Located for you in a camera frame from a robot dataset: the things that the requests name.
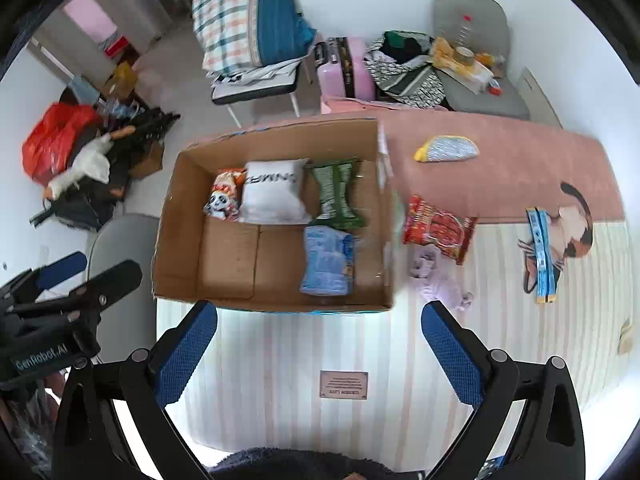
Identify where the pale purple cloth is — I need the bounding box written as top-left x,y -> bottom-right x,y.
409,245 -> 475,313

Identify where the dark fleece clothing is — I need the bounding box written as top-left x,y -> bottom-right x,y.
207,449 -> 416,480

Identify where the panda print snack packet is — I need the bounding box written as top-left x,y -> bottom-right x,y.
203,167 -> 247,221

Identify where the grey padded chair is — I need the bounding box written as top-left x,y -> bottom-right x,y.
432,0 -> 531,121

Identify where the grey round stool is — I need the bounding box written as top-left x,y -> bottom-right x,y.
85,214 -> 161,361

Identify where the dark green snack packet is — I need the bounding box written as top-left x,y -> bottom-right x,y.
306,159 -> 366,231

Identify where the pile of dark bags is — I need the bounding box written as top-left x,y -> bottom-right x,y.
30,107 -> 181,231

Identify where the red snack packet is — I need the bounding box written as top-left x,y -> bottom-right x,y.
402,195 -> 478,266

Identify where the yellow grey pouch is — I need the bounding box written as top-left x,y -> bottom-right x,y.
414,135 -> 480,163

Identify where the white board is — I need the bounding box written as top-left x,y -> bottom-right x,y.
520,67 -> 563,128

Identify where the white pillow packet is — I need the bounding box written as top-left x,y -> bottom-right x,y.
239,159 -> 312,225

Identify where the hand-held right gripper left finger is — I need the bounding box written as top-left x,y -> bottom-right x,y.
52,300 -> 219,480

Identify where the patterned tote bag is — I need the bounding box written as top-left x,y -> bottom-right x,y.
365,31 -> 448,108

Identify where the plaid folded quilt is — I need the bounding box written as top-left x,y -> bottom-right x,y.
192,0 -> 318,81

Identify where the white metal frame chair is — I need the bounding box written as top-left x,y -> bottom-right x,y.
210,57 -> 303,128

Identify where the white goose plush toy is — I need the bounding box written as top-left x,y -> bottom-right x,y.
42,127 -> 136,201

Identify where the pink suitcase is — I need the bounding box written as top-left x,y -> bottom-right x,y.
314,36 -> 377,101

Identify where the long blue strip packet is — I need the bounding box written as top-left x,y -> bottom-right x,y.
526,206 -> 558,305

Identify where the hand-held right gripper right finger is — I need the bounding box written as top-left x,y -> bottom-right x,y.
421,301 -> 586,480

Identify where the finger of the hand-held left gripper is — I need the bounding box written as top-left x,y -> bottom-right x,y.
47,259 -> 144,322
31,252 -> 89,292

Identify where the light blue packet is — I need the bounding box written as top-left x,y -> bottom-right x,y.
299,225 -> 357,296

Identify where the yellow packet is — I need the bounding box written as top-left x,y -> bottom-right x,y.
432,37 -> 493,93

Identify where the brown cardboard box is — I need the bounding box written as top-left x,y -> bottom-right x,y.
151,119 -> 401,313

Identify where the yellow paper bag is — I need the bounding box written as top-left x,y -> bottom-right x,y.
107,62 -> 138,98

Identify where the red plastic bag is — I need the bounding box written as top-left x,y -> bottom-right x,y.
21,102 -> 101,186

